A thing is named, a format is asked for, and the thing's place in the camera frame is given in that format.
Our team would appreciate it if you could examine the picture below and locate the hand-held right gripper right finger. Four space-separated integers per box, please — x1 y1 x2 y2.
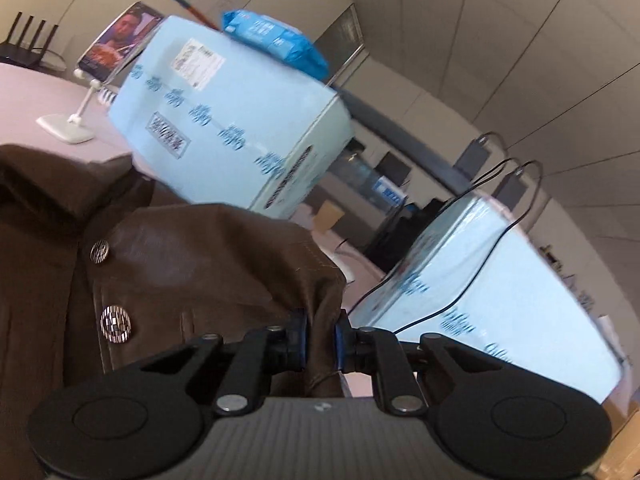
334 309 502 417

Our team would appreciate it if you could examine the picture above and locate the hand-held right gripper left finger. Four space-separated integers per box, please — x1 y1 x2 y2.
140 308 309 417

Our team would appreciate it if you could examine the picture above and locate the brown jacket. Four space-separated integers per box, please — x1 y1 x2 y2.
0 144 351 480

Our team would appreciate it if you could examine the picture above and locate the small cardboard box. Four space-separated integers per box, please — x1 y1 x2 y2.
311 200 347 234

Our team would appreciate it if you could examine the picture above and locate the clear water bottle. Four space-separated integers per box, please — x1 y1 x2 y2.
327 152 407 221

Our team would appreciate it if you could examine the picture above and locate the dark power adapter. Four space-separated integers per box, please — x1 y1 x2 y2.
494 172 526 207
454 140 488 177

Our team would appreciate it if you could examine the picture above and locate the light blue box with label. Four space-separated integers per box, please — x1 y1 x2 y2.
107 15 356 219

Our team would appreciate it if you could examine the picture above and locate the blue wipes packet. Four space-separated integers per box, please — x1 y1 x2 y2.
221 9 330 80

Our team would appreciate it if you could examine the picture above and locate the white tablet stand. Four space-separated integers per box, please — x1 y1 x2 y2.
36 79 104 145

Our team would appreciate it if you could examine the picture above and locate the tablet on white stand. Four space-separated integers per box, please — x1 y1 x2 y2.
76 2 164 84

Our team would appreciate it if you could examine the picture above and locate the black router with antennas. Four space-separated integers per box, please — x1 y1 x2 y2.
0 11 68 72

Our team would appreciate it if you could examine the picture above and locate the black cable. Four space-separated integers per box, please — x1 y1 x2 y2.
392 160 545 336
348 157 521 313

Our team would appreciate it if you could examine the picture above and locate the light blue box under cables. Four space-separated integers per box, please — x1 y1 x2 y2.
348 195 624 405

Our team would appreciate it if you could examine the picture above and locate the dark grey partition rail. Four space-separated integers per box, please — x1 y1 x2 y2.
327 82 478 196

